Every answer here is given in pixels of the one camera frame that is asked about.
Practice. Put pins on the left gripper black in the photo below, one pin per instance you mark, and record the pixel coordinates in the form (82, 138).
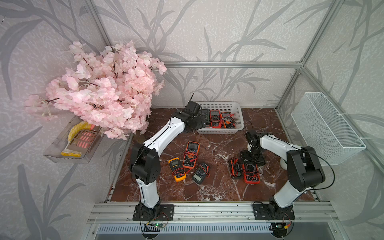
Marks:
(199, 126)

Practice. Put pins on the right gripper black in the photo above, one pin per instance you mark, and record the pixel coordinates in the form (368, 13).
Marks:
(259, 160)

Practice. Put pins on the green multimeter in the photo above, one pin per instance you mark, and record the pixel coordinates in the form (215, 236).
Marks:
(204, 117)

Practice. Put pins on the large red multimeter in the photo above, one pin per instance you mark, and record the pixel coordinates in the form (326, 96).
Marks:
(251, 174)

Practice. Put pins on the small black red multimeter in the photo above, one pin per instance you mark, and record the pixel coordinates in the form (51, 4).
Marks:
(235, 168)

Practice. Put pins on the orange black multimeter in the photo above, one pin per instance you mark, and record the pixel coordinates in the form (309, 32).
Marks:
(228, 121)

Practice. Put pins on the orange Victor multimeter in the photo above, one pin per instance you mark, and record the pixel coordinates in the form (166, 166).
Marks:
(191, 155)

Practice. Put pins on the small dark grey multimeter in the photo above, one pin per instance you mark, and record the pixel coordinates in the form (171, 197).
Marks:
(202, 172)

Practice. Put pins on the small yellow multimeter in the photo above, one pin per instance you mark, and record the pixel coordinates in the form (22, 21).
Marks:
(178, 171)

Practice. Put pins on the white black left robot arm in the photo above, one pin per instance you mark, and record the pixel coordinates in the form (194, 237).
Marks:
(145, 157)

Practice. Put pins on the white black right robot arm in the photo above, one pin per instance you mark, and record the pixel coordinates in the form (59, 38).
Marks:
(303, 167)

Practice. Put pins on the white plastic perforated basket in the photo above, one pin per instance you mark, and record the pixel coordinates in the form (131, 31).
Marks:
(232, 107)

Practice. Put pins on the small potted pink flowers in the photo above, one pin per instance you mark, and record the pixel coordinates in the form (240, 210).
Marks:
(283, 164)

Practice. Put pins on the pink cherry blossom tree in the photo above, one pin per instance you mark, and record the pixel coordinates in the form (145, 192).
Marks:
(112, 90)

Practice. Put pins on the yellow item on shelf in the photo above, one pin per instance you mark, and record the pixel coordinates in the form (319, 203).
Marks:
(75, 129)

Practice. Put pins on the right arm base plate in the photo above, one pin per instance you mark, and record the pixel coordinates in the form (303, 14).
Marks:
(272, 212)

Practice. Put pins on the white wire mesh wall basket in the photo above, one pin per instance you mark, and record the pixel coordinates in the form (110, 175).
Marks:
(325, 129)

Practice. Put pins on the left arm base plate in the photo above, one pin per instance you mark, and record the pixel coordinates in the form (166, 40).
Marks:
(161, 212)

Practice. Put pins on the clear acrylic wall shelf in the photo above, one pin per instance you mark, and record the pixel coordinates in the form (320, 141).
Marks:
(81, 148)

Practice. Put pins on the aluminium front rail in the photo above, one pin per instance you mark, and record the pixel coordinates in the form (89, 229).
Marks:
(213, 212)

